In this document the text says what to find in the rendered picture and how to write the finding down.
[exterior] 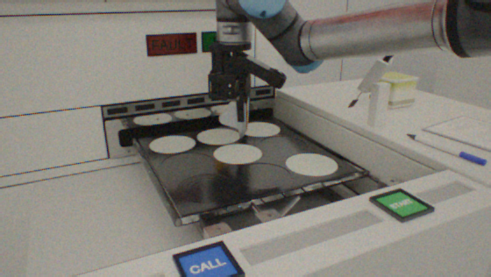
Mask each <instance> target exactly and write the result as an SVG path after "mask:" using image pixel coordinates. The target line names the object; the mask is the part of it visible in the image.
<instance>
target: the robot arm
mask: <svg viewBox="0 0 491 277"><path fill-rule="evenodd" d="M216 26H217V41H218V42H219V43H212V44H209V52H211V59H212V70H211V71H210V73H209V74H208V93H209V99H217V100H221V101H226V100H227V99H232V101H230V104H229V109H227V110H224V112H223V114H222V115H220V116H219V122H220V123H222V124H225V125H228V126H230V127H232V128H237V129H238V134H239V138H240V139H241V138H243V137H244V135H245V133H246V132H247V122H248V113H249V104H250V93H251V86H252V81H251V75H253V76H257V77H258V78H260V79H261V80H262V81H264V82H266V83H267V84H268V85H270V86H271V87H272V88H277V89H281V88H282V86H283V85H284V83H285V81H286V80H287V76H286V75H285V74H283V73H282V71H280V70H277V69H273V68H271V67H270V66H268V65H265V63H263V62H261V61H259V60H258V59H254V58H253V57H252V56H251V55H249V54H247V53H244V52H242V51H247V50H251V49H252V42H251V41H252V40H253V27H254V26H255V27H256V28H257V29H258V30H259V32H260V33H261V34H262V35H263V36H264V37H265V38H266V40H267V41H268V42H270V43H271V45H272V46H273V47H274V48H275V49H276V51H277V52H278V53H279V54H280V55H281V56H282V58H283V59H284V60H285V62H286V63H287V64H288V65H290V66H291V67H292V68H293V69H294V70H295V71H296V72H297V73H300V74H307V73H309V72H310V71H315V70H316V69H317V68H318V67H319V66H320V65H322V63H323V61H324V60H343V59H352V58H362V57H372V56H392V55H402V54H412V53H430V52H432V53H440V52H450V53H452V54H453V55H454V56H455V57H456V58H460V59H466V58H480V57H487V56H491V0H403V1H400V2H395V3H389V4H382V5H379V6H375V7H371V8H370V7H368V8H364V9H360V10H356V11H350V12H343V13H339V14H336V15H332V16H329V17H320V18H315V19H311V20H308V21H304V20H303V19H302V17H301V16H300V15H299V13H298V12H297V11H296V10H295V9H294V7H293V5H291V3H290V2H289V1H288V0H216ZM231 53H232V54H231ZM210 88H211V93H210Z"/></svg>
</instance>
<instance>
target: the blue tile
mask: <svg viewBox="0 0 491 277"><path fill-rule="evenodd" d="M179 261H180V263H181V268H182V270H183V272H184V273H185V274H186V276H187V277H227V276H230V275H232V274H235V273H237V270H236V269H235V267H233V265H232V263H231V262H230V260H229V259H228V257H226V255H225V252H224V251H223V250H222V248H221V247H220V246H218V247H215V248H212V249H209V250H208V251H202V252H198V253H195V254H192V255H189V256H185V257H181V258H179Z"/></svg>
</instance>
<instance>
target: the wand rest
mask: <svg viewBox="0 0 491 277"><path fill-rule="evenodd" d="M392 62H393V58H392V59H391V60H390V61H389V62H386V61H383V60H380V59H377V61H376V62H375V63H374V64H373V65H372V67H371V69H370V70H369V71H368V72H367V73H366V76H365V77H364V78H363V79H362V81H361V83H360V84H359V86H358V87H357V89H359V90H360V91H361V94H364V93H371V97H370V104H369V110H368V116H367V124H368V125H370V126H372V127H373V128H374V127H378V126H383V125H385V121H386V115H387V111H388V95H389V90H390V85H391V83H385V82H378V81H379V80H380V79H381V78H382V76H383V75H384V74H385V73H386V72H387V71H388V68H389V67H391V65H392Z"/></svg>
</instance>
